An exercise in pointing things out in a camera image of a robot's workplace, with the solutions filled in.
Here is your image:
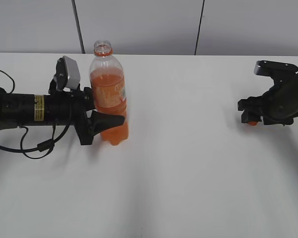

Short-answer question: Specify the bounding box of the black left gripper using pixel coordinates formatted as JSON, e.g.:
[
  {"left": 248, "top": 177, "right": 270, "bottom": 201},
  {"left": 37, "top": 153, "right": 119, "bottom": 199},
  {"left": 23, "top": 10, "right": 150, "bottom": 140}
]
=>
[{"left": 44, "top": 80, "right": 125, "bottom": 145}]

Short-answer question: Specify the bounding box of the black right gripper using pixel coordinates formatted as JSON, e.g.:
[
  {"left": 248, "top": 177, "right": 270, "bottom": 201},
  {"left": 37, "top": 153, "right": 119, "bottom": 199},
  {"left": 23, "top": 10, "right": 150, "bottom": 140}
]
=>
[{"left": 237, "top": 90, "right": 294, "bottom": 125}]

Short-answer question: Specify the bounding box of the orange bottle cap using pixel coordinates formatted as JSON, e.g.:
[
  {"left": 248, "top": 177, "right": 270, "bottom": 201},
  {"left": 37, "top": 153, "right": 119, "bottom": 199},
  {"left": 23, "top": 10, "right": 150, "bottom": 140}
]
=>
[{"left": 247, "top": 121, "right": 258, "bottom": 126}]

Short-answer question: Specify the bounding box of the orange soda plastic bottle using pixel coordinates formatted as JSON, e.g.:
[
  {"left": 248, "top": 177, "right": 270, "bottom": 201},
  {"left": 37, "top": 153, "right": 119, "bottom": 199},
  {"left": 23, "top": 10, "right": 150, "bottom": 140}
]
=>
[{"left": 89, "top": 39, "right": 130, "bottom": 146}]

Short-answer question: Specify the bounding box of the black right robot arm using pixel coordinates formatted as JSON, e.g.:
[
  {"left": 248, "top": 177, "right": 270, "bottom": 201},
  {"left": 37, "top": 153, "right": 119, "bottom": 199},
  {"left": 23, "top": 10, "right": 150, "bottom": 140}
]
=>
[{"left": 237, "top": 60, "right": 298, "bottom": 126}]

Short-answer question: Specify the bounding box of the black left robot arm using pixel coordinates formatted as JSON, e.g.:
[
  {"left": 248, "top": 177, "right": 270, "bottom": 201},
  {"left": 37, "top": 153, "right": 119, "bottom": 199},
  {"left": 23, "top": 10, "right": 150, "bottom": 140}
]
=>
[{"left": 0, "top": 83, "right": 125, "bottom": 145}]

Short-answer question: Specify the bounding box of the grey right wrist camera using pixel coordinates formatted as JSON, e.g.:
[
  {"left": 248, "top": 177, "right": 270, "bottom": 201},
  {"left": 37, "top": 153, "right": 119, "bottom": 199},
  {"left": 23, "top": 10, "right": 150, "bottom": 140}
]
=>
[{"left": 254, "top": 60, "right": 298, "bottom": 79}]

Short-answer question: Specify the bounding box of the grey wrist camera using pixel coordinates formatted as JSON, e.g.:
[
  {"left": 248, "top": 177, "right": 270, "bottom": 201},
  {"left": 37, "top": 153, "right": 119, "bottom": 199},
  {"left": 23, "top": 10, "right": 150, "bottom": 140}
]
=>
[
  {"left": 54, "top": 56, "right": 80, "bottom": 91},
  {"left": 254, "top": 60, "right": 298, "bottom": 79}
]

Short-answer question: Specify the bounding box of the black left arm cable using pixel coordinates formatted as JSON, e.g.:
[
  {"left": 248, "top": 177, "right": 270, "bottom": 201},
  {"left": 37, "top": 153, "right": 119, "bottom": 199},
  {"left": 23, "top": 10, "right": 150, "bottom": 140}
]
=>
[{"left": 0, "top": 68, "right": 73, "bottom": 159}]

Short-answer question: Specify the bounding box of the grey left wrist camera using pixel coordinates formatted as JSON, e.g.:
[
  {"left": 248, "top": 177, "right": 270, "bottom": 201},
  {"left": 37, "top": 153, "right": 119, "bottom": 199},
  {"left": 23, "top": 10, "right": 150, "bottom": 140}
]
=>
[{"left": 54, "top": 56, "right": 80, "bottom": 91}]

